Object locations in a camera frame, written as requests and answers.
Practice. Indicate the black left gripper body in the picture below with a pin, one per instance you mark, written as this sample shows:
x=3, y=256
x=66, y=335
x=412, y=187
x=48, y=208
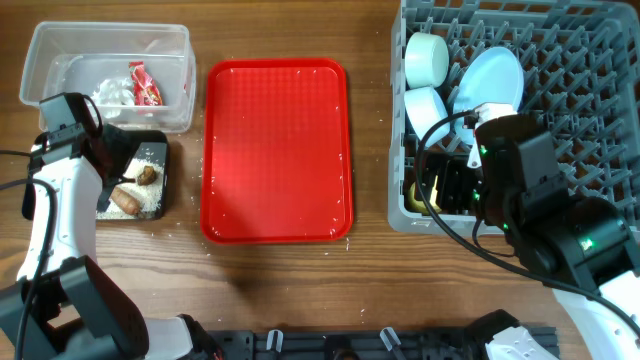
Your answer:
x=120, y=153

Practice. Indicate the white tissue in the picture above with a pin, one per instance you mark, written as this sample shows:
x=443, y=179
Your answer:
x=114, y=92

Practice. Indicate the light blue plate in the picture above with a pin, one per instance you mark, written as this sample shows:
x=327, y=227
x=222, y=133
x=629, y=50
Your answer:
x=495, y=76

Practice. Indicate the yellow plastic cup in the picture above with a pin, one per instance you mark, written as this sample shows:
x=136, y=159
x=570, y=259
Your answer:
x=416, y=202

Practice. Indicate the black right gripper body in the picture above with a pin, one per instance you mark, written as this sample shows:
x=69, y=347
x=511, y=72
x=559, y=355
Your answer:
x=462, y=188

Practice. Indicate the black plastic tray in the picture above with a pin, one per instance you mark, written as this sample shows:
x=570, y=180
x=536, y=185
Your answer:
x=154, y=148

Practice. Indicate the red snack wrapper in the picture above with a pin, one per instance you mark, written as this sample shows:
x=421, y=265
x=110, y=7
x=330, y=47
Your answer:
x=145, y=90

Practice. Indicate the green bowl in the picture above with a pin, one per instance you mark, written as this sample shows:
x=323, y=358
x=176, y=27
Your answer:
x=426, y=61

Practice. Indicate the clear plastic waste bin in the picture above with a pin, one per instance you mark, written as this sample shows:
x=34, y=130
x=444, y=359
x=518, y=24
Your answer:
x=78, y=56

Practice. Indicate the red serving tray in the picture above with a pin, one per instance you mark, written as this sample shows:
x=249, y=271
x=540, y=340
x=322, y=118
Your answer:
x=276, y=152

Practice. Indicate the grey dishwasher rack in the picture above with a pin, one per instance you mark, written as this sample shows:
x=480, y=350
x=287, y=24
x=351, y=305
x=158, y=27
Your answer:
x=580, y=61

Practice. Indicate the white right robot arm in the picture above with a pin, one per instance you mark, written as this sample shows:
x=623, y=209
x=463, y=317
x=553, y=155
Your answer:
x=580, y=247

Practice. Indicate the pile of white rice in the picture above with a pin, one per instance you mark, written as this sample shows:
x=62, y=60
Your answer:
x=149, y=196

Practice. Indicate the brown food scrap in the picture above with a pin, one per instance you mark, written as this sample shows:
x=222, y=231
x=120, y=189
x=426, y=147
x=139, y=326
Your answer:
x=147, y=176

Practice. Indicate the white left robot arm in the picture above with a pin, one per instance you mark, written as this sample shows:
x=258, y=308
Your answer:
x=63, y=305

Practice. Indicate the light blue small bowl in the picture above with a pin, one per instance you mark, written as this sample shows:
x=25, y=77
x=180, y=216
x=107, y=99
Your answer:
x=424, y=108

